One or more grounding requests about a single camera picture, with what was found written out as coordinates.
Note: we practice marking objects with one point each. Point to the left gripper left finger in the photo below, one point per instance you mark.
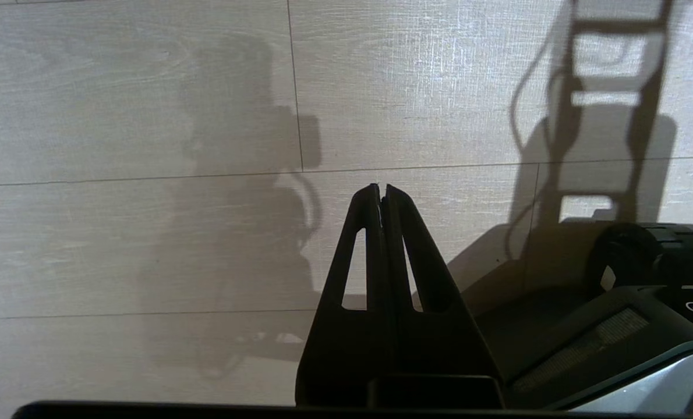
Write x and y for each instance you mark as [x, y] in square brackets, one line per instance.
[346, 349]

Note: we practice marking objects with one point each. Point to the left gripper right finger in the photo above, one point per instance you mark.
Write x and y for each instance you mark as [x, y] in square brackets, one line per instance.
[439, 349]

